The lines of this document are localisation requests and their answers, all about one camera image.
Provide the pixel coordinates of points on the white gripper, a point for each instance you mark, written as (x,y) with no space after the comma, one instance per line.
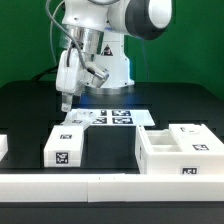
(69,78)

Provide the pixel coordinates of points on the white cabinet body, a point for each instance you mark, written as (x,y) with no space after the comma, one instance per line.
(156,152)

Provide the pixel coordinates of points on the white door panel with knob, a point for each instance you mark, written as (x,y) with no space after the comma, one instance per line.
(192,138)

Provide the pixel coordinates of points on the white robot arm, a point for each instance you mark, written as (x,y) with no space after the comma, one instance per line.
(93,59)

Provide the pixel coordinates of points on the white flat panel with tag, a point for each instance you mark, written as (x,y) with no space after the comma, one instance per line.
(79,119)

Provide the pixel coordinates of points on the white block with two tags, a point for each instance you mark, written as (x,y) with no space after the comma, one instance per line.
(64,147)

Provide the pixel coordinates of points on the white tag base sheet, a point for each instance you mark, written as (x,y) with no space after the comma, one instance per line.
(118,117)

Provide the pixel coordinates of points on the white left fence bar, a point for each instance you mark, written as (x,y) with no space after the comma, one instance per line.
(3,146)

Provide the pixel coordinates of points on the white fence bar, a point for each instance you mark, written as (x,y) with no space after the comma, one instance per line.
(3,146)
(110,188)

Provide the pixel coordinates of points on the white front fence bar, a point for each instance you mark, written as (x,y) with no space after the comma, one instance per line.
(110,188)

